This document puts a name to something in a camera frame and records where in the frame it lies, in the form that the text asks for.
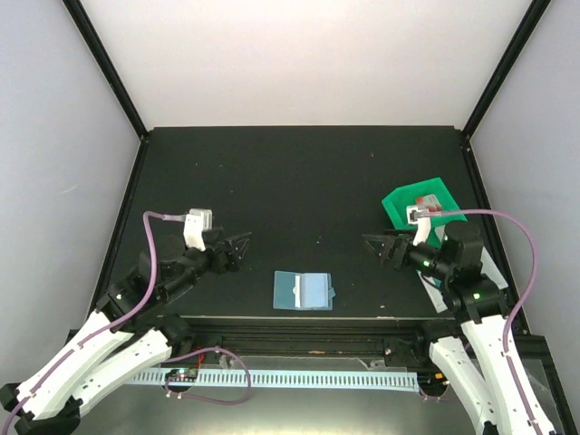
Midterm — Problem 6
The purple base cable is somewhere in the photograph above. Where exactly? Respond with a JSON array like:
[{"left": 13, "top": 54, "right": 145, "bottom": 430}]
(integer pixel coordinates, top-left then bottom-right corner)
[
  {"left": 158, "top": 346, "right": 254, "bottom": 405},
  {"left": 417, "top": 384, "right": 459, "bottom": 403}
]

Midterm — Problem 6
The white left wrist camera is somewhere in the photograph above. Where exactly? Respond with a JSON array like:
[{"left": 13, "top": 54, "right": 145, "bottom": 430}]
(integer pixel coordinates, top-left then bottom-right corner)
[{"left": 183, "top": 208, "right": 213, "bottom": 252}]

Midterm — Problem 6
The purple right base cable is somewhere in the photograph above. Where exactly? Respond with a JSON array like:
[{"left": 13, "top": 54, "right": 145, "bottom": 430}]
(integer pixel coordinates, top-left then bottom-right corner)
[{"left": 417, "top": 384, "right": 459, "bottom": 403}]

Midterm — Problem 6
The blue leather card holder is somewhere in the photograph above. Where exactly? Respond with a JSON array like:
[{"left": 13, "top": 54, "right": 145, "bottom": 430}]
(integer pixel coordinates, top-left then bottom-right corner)
[{"left": 273, "top": 271, "right": 335, "bottom": 311}]

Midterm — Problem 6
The green divided storage bin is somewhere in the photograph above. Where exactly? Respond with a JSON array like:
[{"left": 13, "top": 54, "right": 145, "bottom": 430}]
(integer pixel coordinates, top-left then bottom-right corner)
[{"left": 381, "top": 177, "right": 508, "bottom": 314}]

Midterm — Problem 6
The black aluminium front rail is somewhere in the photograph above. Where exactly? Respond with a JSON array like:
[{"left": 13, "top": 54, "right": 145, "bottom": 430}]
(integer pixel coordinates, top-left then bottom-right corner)
[{"left": 67, "top": 314, "right": 549, "bottom": 363}]

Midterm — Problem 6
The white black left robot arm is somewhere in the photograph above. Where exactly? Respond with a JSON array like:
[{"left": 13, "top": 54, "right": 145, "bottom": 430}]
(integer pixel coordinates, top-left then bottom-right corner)
[{"left": 1, "top": 227, "right": 251, "bottom": 434}]

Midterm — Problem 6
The black rear right frame post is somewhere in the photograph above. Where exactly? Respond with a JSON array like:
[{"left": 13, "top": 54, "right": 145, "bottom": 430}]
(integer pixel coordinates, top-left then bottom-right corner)
[{"left": 462, "top": 0, "right": 551, "bottom": 140}]

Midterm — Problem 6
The light blue slotted cable duct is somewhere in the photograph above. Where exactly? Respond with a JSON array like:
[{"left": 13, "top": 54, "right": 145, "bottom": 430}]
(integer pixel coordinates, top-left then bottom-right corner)
[{"left": 126, "top": 368, "right": 420, "bottom": 392}]

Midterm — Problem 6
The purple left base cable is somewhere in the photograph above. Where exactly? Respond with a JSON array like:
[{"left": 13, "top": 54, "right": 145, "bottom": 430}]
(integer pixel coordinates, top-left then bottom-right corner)
[{"left": 158, "top": 346, "right": 254, "bottom": 405}]

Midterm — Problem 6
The controller circuit board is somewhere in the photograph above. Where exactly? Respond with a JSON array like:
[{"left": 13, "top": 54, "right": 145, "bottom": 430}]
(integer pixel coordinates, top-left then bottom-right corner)
[
  {"left": 165, "top": 368, "right": 198, "bottom": 382},
  {"left": 417, "top": 372, "right": 447, "bottom": 387}
]

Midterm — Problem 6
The left controller circuit board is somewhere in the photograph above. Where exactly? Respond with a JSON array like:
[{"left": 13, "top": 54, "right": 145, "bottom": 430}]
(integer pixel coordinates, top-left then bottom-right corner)
[{"left": 165, "top": 368, "right": 198, "bottom": 382}]

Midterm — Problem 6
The black right side rail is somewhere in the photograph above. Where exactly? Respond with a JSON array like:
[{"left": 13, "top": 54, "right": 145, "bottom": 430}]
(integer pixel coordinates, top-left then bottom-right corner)
[{"left": 459, "top": 130, "right": 531, "bottom": 336}]

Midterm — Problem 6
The black left side rail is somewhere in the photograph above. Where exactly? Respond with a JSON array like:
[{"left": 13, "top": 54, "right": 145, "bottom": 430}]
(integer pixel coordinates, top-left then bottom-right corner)
[{"left": 83, "top": 133, "right": 150, "bottom": 330}]

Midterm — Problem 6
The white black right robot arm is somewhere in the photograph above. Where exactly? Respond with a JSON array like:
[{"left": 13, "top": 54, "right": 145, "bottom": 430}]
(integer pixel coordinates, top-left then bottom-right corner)
[{"left": 362, "top": 220, "right": 556, "bottom": 434}]

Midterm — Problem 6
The right controller circuit board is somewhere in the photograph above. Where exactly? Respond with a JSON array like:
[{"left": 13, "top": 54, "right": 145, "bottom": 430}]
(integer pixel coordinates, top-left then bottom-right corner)
[{"left": 417, "top": 372, "right": 447, "bottom": 387}]

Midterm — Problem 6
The black rear left frame post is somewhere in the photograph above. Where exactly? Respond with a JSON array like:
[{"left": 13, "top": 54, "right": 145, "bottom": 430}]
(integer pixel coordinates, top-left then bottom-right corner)
[{"left": 62, "top": 0, "right": 149, "bottom": 140}]

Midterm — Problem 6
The black frame post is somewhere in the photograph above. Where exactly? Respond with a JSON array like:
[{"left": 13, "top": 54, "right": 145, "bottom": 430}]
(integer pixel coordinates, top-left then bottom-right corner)
[
  {"left": 62, "top": 0, "right": 149, "bottom": 140},
  {"left": 462, "top": 0, "right": 551, "bottom": 140}
]

